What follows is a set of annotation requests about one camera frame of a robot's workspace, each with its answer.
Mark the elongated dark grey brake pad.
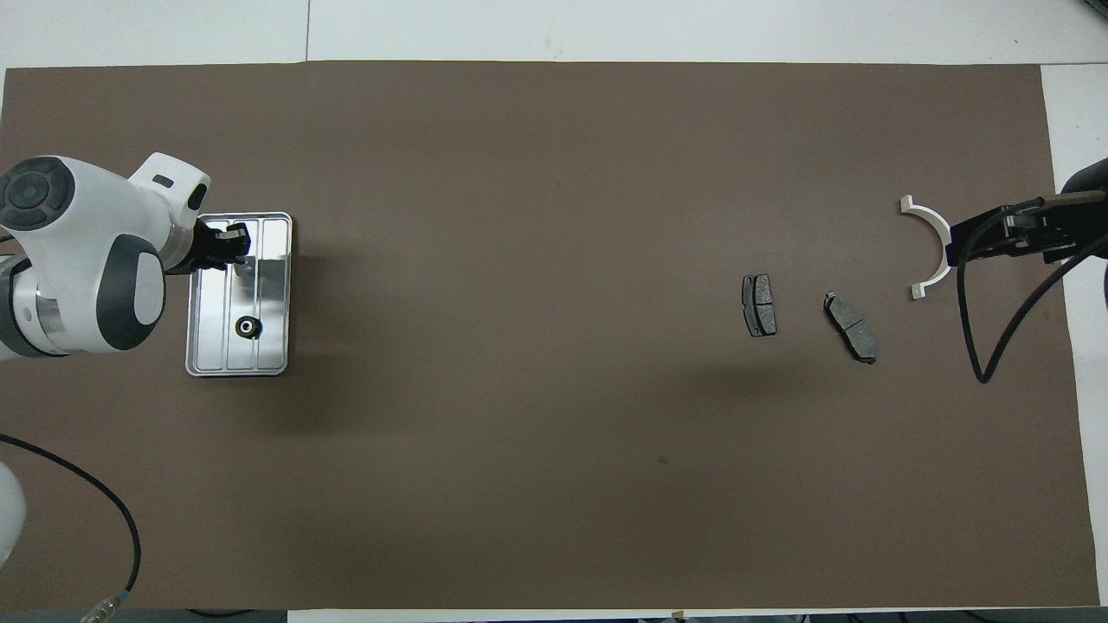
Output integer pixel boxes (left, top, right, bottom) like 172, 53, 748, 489
822, 292, 879, 366

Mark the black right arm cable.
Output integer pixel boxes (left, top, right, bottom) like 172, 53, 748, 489
955, 197, 1108, 384

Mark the rectangular dark grey brake pad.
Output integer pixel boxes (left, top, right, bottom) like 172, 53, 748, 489
740, 273, 778, 338

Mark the brown table mat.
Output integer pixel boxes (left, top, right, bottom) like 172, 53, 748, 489
0, 61, 1100, 611

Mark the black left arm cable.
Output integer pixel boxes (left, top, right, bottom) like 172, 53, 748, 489
0, 435, 142, 623

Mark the silver metal tray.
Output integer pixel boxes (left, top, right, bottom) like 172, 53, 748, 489
184, 211, 294, 378

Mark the white semicircular bracket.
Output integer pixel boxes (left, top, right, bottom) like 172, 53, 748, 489
898, 195, 953, 302

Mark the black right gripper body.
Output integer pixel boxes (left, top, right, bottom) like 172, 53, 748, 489
950, 199, 1108, 262

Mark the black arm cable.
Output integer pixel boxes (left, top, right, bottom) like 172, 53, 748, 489
955, 197, 1108, 384
0, 435, 142, 623

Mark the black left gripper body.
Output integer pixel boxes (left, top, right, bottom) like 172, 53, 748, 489
169, 221, 228, 276

